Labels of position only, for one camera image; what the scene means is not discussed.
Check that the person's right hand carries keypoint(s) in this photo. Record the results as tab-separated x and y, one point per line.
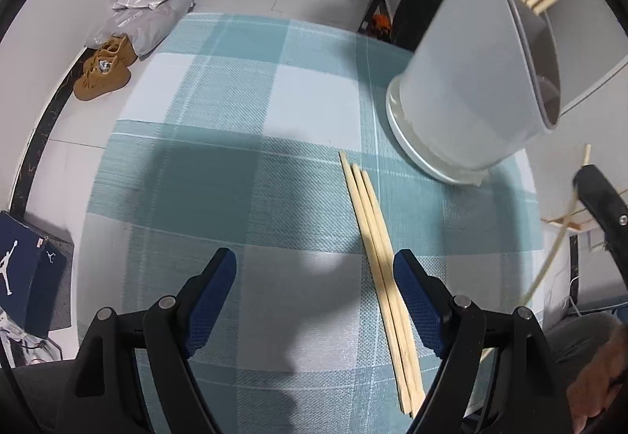
591	390

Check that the teal checked tablecloth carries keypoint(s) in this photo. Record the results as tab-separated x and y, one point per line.
221	169

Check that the grey white utensil holder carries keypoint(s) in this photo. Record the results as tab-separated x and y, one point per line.
466	71

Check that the person's grey trousers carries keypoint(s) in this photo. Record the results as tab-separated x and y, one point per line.
574	331

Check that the navy shoe box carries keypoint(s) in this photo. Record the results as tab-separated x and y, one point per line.
19	262

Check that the orange black tool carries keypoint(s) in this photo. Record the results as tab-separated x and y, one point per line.
380	24

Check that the white wardrobe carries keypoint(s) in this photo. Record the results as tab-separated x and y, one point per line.
593	51

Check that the pale bamboo chopstick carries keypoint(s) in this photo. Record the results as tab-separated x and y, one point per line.
387	267
380	267
548	257
373	267

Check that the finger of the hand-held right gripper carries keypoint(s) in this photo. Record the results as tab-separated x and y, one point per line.
598	198

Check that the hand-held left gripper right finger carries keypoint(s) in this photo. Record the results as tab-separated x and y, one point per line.
417	301

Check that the tan suede shoe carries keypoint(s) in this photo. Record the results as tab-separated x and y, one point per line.
120	49
98	81

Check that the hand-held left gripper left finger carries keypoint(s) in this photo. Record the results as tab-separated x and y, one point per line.
211	301

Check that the grey plastic parcel bag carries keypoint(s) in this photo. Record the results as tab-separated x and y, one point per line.
142	27

